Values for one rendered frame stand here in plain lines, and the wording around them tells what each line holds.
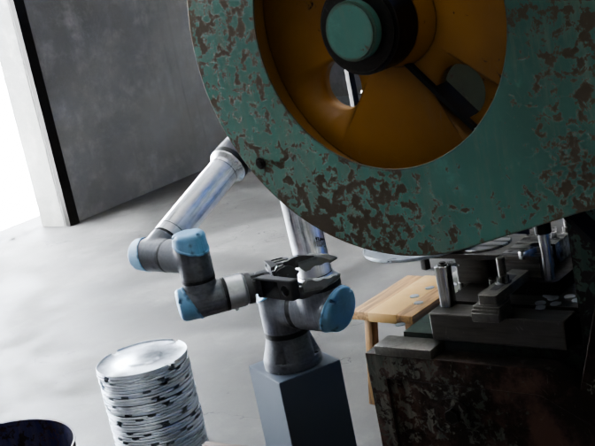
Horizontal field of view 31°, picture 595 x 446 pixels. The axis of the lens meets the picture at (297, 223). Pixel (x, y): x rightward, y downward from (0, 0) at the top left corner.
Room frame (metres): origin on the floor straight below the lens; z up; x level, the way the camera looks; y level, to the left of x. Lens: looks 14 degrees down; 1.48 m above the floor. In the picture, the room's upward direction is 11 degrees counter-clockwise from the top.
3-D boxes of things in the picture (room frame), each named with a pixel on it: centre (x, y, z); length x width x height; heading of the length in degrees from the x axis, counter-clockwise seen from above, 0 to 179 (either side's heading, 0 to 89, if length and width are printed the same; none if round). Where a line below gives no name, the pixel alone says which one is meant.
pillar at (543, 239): (2.09, -0.48, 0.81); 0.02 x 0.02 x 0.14
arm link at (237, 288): (2.29, 0.16, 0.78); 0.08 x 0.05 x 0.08; 12
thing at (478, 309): (2.07, -0.38, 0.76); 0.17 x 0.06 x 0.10; 140
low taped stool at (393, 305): (3.35, -0.31, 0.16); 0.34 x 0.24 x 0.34; 138
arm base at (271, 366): (2.65, 0.08, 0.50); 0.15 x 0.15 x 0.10
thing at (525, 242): (2.20, -0.48, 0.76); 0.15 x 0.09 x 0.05; 140
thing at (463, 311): (2.20, -0.49, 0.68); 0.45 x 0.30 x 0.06; 140
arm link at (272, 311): (2.65, 0.08, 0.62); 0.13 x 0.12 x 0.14; 48
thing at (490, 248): (2.31, -0.35, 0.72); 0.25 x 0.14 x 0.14; 50
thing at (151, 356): (3.24, 0.56, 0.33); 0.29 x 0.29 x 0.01
